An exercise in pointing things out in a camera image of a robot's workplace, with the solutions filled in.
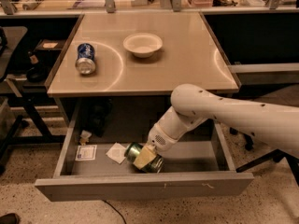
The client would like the black office chair right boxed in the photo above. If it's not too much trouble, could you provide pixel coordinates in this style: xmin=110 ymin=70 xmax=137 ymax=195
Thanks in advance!
xmin=229 ymin=128 xmax=299 ymax=186

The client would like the white square paper napkin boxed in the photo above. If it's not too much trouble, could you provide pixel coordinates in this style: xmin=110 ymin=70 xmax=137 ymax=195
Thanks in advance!
xmin=106 ymin=143 xmax=127 ymax=164

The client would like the black office chair left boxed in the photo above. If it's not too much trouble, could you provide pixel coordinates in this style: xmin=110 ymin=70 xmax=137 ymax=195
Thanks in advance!
xmin=0 ymin=26 xmax=27 ymax=174

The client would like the blue soda can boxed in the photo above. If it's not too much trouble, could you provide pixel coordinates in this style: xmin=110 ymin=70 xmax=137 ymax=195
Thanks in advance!
xmin=75 ymin=43 xmax=96 ymax=75

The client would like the white label card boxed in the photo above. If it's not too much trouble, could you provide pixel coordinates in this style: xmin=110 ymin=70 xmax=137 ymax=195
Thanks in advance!
xmin=75 ymin=145 xmax=96 ymax=161

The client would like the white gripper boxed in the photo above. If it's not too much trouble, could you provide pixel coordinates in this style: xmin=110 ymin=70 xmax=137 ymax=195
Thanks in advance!
xmin=133 ymin=123 xmax=175 ymax=170

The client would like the white bowl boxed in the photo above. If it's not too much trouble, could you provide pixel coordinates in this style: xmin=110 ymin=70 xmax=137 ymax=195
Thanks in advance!
xmin=123 ymin=33 xmax=163 ymax=58

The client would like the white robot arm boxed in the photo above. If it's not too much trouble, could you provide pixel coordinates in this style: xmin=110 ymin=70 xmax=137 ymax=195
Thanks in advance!
xmin=134 ymin=84 xmax=299 ymax=169

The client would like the black office chair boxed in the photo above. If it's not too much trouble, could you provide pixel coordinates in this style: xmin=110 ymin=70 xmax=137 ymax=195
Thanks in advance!
xmin=229 ymin=128 xmax=299 ymax=186
xmin=0 ymin=26 xmax=27 ymax=174

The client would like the open grey drawer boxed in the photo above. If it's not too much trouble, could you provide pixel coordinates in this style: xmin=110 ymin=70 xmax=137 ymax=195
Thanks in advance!
xmin=36 ymin=105 xmax=253 ymax=202

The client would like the green soda can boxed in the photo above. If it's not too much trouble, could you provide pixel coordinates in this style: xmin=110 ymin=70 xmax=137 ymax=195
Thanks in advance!
xmin=125 ymin=143 xmax=164 ymax=173

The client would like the black floor cable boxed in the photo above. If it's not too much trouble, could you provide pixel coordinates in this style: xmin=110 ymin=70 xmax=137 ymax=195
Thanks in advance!
xmin=102 ymin=199 xmax=128 ymax=224

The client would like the grey cabinet desk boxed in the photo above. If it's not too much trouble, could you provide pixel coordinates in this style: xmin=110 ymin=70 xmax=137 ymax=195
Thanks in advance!
xmin=44 ymin=11 xmax=242 ymax=126

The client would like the crumpled paper scrap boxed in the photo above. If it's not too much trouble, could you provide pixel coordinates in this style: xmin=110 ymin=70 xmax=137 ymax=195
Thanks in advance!
xmin=79 ymin=130 xmax=92 ymax=146

